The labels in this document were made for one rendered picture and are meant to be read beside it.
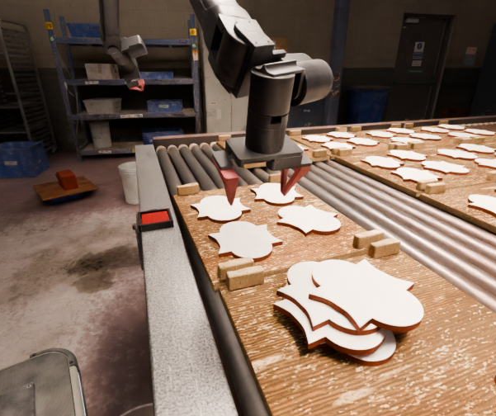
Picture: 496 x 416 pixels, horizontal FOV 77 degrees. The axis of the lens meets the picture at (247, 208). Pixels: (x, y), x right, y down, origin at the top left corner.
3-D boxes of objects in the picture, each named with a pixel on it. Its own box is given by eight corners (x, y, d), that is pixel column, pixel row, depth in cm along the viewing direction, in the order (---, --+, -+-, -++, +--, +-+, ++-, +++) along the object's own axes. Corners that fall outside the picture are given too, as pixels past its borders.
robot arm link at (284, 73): (242, 59, 40) (274, 72, 36) (280, 54, 43) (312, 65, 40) (238, 112, 44) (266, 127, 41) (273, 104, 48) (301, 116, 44)
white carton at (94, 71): (87, 80, 439) (83, 63, 430) (96, 79, 465) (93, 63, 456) (113, 80, 440) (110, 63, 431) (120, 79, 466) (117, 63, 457)
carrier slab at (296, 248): (214, 292, 50) (213, 284, 49) (172, 200, 85) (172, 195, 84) (386, 250, 62) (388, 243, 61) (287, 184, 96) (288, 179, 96)
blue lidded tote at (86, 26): (68, 40, 409) (64, 22, 400) (77, 42, 443) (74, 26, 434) (114, 40, 418) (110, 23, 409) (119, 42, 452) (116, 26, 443)
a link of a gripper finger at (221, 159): (266, 210, 50) (273, 159, 45) (223, 219, 48) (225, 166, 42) (250, 187, 55) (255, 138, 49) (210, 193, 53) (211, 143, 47)
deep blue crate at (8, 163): (-7, 179, 386) (-17, 149, 371) (12, 169, 423) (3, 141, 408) (36, 177, 391) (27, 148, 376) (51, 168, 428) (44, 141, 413)
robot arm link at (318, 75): (214, 77, 47) (229, 19, 40) (268, 68, 53) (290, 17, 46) (261, 133, 43) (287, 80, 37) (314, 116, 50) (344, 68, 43)
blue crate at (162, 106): (147, 112, 467) (145, 101, 461) (151, 109, 502) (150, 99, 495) (181, 111, 472) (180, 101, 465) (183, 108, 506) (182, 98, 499)
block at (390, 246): (373, 259, 56) (375, 246, 55) (366, 254, 57) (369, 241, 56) (399, 253, 58) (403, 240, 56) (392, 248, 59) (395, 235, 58)
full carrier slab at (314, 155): (243, 168, 111) (243, 157, 110) (215, 144, 147) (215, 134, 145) (329, 160, 122) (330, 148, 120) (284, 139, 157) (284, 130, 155)
